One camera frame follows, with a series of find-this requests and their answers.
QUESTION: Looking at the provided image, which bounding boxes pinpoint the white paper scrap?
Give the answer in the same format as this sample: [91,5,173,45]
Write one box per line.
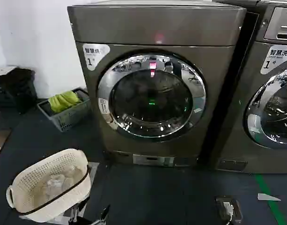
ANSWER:
[257,193,281,202]

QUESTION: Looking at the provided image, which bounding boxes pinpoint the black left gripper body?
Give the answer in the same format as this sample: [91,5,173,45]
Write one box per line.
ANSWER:
[74,216,101,225]

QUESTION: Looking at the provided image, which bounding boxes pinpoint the black floor socket box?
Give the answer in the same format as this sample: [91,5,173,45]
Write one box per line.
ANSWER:
[215,195,243,224]

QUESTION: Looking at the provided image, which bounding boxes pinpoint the small white door sticker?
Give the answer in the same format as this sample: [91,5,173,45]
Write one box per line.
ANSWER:
[99,98,112,123]

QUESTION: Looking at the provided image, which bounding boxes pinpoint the grey washer with detergent drawer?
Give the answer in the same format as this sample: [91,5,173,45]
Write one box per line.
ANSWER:
[213,0,287,175]

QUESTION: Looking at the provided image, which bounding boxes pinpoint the white number label sticker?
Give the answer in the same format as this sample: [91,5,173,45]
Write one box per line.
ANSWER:
[82,44,110,71]

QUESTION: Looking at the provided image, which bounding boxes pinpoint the silver dryer base panel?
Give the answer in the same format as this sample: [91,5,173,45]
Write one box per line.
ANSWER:
[132,154,176,167]

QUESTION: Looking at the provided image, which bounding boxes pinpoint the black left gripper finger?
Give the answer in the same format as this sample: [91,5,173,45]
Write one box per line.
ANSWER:
[98,204,111,223]
[72,205,80,223]

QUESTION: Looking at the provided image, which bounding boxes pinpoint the round glass dryer door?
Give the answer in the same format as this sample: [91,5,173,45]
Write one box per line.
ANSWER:
[97,53,207,143]

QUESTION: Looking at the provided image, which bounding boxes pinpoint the black plastic crate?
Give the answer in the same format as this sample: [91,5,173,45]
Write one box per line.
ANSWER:
[0,67,38,115]

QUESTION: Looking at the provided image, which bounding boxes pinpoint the green cloth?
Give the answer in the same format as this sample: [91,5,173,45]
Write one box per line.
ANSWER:
[48,90,83,113]

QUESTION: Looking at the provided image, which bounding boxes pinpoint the round glass washer door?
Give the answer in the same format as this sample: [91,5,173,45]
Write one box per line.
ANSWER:
[243,65,287,150]

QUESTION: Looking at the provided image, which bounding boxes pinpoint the cream perforated laundry basket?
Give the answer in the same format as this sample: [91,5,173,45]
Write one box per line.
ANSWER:
[6,148,92,214]

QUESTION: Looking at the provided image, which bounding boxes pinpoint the grey plastic crate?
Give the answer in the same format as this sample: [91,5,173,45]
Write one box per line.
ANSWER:
[37,87,91,132]

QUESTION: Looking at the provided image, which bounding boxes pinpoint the white clothes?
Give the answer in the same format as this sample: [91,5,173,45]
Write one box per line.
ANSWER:
[44,168,82,200]

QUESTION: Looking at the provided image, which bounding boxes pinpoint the silver detergent drawer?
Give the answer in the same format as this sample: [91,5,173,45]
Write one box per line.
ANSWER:
[264,7,287,42]

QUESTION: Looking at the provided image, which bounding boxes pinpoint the grey dryer with round door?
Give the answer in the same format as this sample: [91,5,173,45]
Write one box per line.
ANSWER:
[67,5,248,167]

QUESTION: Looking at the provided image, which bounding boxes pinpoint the white washer label sticker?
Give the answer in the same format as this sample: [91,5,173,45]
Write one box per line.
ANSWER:
[260,43,287,75]

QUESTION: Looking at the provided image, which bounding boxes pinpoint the green floor tape strip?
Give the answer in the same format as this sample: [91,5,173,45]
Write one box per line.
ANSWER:
[254,173,287,225]

